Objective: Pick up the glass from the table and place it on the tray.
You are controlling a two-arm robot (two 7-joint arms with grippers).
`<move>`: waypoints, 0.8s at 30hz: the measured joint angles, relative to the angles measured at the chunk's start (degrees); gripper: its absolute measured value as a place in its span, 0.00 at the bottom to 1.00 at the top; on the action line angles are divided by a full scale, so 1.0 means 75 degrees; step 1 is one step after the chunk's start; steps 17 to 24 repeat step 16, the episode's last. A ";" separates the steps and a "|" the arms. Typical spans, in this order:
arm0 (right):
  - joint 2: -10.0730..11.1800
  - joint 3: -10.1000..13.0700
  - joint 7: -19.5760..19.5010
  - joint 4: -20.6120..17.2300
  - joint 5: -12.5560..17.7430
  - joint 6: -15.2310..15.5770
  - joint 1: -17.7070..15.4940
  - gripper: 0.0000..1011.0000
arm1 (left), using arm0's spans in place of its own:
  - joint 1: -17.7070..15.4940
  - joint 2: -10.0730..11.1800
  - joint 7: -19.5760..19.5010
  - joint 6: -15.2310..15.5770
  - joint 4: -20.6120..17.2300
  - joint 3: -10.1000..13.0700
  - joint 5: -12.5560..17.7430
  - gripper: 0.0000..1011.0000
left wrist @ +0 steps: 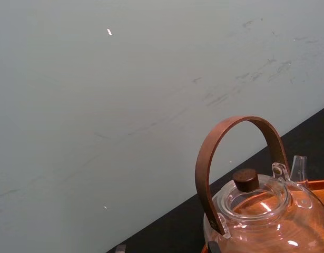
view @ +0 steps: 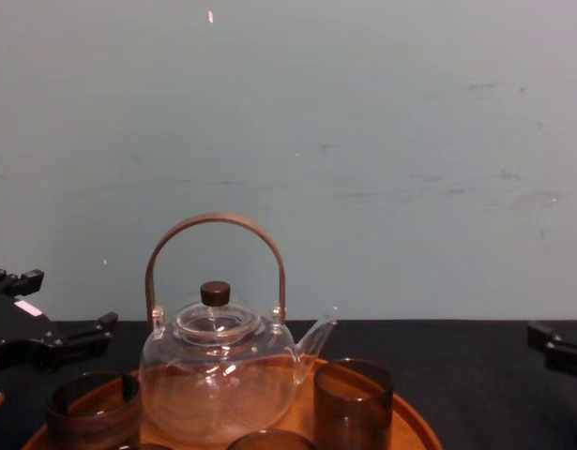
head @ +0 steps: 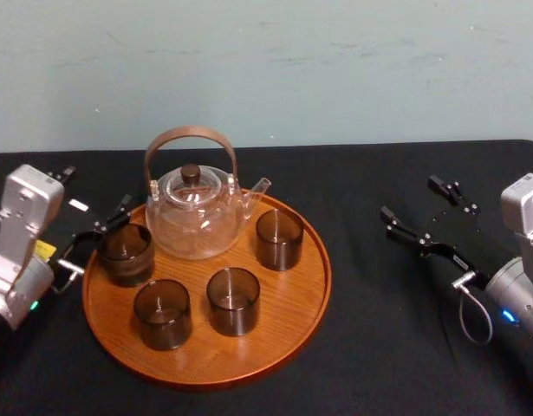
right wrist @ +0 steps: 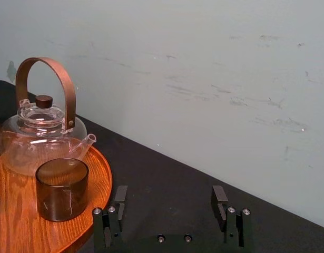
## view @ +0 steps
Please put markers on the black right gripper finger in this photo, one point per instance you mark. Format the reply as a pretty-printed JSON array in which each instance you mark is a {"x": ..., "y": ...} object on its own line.
[{"x": 562, "y": 349}]

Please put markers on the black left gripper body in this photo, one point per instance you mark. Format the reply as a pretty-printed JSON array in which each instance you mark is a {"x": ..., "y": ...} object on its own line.
[{"x": 9, "y": 319}]

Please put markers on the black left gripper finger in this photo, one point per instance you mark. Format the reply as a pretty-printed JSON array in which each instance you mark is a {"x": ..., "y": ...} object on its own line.
[
  {"x": 77, "y": 342},
  {"x": 20, "y": 281}
]

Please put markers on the round wooden tray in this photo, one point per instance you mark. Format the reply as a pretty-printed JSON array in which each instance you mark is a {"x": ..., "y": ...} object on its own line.
[{"x": 412, "y": 422}]

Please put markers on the tall smoky glass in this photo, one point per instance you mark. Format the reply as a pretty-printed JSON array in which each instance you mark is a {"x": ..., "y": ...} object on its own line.
[{"x": 353, "y": 412}]

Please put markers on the smoky glass with wooden sleeve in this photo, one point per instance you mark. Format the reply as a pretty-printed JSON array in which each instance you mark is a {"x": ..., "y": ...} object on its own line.
[{"x": 93, "y": 417}]

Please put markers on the black table cloth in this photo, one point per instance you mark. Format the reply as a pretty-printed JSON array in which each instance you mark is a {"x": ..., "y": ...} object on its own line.
[{"x": 480, "y": 398}]

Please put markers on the glass lid with dark knob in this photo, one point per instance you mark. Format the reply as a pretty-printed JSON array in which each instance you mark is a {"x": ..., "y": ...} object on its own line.
[{"x": 216, "y": 319}]

